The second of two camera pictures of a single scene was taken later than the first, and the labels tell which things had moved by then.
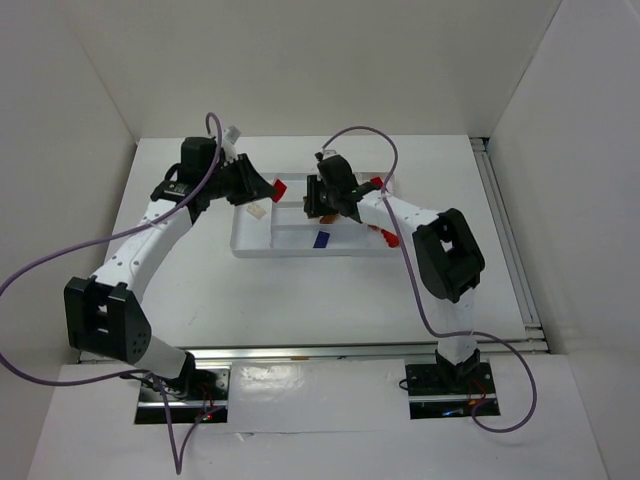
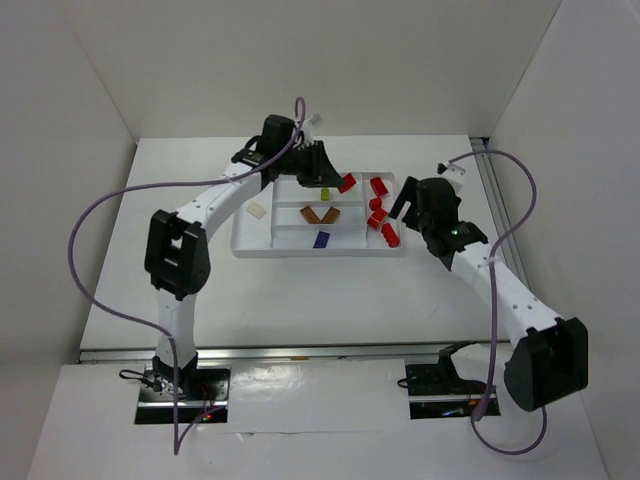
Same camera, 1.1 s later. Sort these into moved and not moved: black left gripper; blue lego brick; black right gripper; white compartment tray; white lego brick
Moved: black left gripper; black right gripper
Not moved: white compartment tray; white lego brick; blue lego brick
